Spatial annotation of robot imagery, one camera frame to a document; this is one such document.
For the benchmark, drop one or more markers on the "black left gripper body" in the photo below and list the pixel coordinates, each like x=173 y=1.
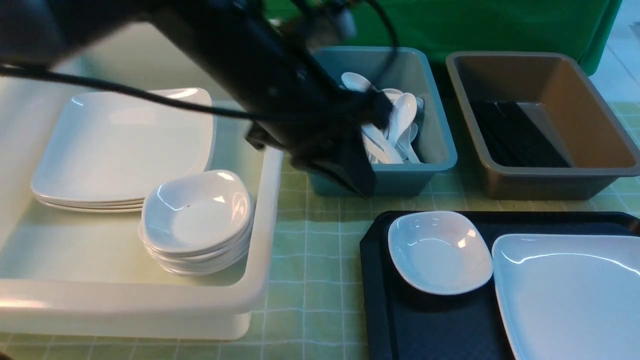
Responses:
x=333 y=147

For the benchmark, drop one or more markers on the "white small bowl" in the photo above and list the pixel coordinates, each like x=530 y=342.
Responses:
x=234 y=247
x=439 y=252
x=195 y=214

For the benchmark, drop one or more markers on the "white square rice plate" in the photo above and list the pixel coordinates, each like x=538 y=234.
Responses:
x=569 y=297

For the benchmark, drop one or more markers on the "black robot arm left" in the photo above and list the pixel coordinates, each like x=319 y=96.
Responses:
x=294 y=105

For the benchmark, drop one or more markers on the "top stacked white square plate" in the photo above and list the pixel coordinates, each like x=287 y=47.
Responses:
x=107 y=147

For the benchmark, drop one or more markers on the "white soup spoon top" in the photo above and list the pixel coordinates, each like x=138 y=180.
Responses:
x=355 y=82

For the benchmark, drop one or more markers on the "white soup spoon upright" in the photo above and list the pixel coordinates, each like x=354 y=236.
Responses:
x=405 y=108

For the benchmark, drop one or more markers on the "teal plastic spoon bin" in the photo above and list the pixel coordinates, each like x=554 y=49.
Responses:
x=411 y=73

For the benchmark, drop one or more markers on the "lower stacked white bowls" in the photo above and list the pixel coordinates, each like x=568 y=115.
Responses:
x=206 y=267

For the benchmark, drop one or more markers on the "green checkered tablecloth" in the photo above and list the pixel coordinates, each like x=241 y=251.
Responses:
x=313 y=305

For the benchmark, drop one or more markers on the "pile of black chopsticks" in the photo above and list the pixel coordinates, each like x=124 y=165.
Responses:
x=511 y=137

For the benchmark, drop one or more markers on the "lower stacked white plates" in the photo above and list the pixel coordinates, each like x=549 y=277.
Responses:
x=86 y=207

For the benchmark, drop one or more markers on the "black serving tray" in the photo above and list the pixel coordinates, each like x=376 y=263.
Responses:
x=403 y=323

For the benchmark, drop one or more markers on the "brown plastic chopstick bin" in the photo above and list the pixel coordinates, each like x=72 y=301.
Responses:
x=562 y=102

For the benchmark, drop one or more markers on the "green backdrop cloth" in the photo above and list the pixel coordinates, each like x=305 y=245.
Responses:
x=577 y=29

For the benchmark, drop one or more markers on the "large white plastic tub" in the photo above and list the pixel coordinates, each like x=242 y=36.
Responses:
x=88 y=274

